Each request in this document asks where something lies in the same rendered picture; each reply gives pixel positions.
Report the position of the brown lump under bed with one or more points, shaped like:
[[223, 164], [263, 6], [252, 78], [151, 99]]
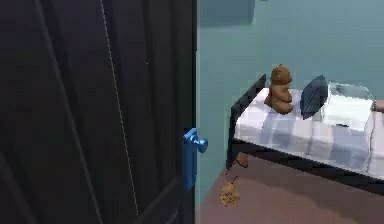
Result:
[[242, 160]]

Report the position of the black bed with checked cover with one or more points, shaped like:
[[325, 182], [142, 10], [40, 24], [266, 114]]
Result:
[[300, 140]]

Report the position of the pinkish brown object on bed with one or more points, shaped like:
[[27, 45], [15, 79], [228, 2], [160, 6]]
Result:
[[379, 106]]

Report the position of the tan round object with stick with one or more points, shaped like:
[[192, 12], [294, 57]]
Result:
[[229, 194]]

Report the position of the brown teddy bear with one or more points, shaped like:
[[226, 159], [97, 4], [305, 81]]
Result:
[[280, 90]]

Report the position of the black room door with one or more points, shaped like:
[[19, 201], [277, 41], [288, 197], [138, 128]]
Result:
[[83, 110]]

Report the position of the dark blue pillow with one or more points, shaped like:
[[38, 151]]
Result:
[[313, 96]]

